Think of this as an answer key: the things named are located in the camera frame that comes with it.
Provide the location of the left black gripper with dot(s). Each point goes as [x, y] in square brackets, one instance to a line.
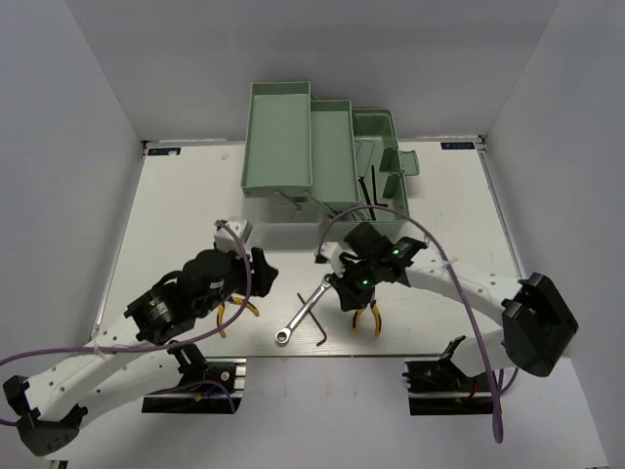
[264, 275]

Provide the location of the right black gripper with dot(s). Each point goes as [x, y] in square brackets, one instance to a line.
[350, 297]

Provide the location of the large silver ratchet wrench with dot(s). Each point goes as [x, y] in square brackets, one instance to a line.
[283, 335]

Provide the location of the long dark red hex key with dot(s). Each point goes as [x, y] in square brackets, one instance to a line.
[364, 189]

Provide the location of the green toolbox with clear lid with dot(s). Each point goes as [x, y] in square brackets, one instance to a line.
[302, 159]

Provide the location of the short dark red hex key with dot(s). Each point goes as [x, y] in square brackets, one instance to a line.
[378, 180]

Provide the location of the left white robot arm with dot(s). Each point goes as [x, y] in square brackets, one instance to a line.
[52, 404]

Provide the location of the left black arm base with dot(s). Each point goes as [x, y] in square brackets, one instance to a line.
[218, 390]

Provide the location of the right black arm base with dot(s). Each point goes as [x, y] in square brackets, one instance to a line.
[433, 390]

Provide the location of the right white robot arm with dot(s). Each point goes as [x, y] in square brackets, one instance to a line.
[535, 325]

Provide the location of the left blue table sticker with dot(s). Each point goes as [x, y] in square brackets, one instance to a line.
[163, 151]

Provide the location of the blue table sticker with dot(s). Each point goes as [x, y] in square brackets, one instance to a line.
[163, 151]
[457, 145]

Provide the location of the right blue table sticker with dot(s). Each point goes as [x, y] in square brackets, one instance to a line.
[457, 145]

